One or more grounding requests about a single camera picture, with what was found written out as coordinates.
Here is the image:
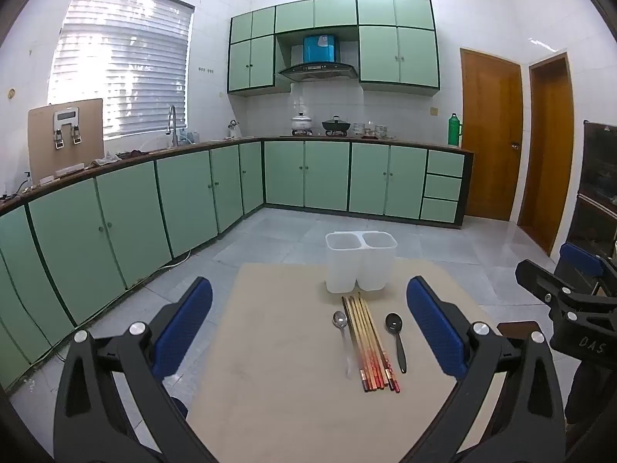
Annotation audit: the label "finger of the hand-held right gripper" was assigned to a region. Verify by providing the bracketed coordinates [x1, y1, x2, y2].
[515, 259, 617, 330]
[554, 242, 610, 296]

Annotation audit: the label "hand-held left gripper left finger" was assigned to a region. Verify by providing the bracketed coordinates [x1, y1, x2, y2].
[53, 276, 214, 463]

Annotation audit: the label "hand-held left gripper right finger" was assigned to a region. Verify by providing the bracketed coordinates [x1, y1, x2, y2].
[406, 276, 566, 463]

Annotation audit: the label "black plastic spoon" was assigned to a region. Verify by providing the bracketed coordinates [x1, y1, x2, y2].
[384, 313, 408, 374]

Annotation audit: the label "row of chopsticks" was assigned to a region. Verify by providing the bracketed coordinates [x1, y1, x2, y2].
[341, 292, 402, 394]

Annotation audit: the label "metal spoon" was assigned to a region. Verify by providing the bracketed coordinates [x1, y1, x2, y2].
[332, 311, 354, 380]

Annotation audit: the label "white two-compartment utensil holder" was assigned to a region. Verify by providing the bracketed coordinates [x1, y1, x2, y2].
[325, 230, 398, 295]

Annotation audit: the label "brown square stool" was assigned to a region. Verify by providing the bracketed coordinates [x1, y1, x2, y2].
[496, 321, 550, 348]

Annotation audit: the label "black shelf unit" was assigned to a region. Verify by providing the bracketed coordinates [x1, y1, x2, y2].
[576, 120, 617, 295]

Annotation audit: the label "green kitchen base cabinets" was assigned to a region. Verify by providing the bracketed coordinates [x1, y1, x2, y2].
[0, 137, 475, 391]

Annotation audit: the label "green cabinet drawer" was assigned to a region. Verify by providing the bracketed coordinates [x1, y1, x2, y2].
[424, 174, 462, 201]
[427, 149, 466, 177]
[421, 198, 459, 223]

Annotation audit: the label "closed wooden door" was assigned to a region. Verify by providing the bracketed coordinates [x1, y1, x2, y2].
[459, 47, 524, 223]

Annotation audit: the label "green thermos flask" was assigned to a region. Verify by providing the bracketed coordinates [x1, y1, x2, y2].
[447, 112, 464, 146]

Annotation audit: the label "metal kitchen faucet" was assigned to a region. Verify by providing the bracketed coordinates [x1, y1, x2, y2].
[166, 105, 180, 148]

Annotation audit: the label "cluster of kitchen dishes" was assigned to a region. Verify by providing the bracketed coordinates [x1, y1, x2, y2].
[353, 122, 390, 139]

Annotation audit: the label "brown cardboard board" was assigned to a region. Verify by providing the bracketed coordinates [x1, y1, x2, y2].
[27, 98, 105, 181]

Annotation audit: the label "black wok with lid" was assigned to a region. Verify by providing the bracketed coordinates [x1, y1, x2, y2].
[322, 116, 352, 136]

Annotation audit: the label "white window blinds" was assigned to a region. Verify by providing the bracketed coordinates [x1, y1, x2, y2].
[48, 0, 196, 142]

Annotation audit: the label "range hood with blue film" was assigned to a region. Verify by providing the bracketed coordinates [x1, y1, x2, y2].
[278, 33, 360, 83]

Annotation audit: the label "white floor cable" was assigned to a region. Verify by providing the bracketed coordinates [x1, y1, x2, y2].
[130, 248, 194, 290]

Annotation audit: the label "wooden door in frame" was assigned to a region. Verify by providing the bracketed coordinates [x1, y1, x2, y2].
[517, 52, 575, 256]

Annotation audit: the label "white bracket with clamps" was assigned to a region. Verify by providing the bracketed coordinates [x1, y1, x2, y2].
[52, 108, 83, 149]

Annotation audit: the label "green wall cabinets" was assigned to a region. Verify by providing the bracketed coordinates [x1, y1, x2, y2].
[228, 0, 442, 98]

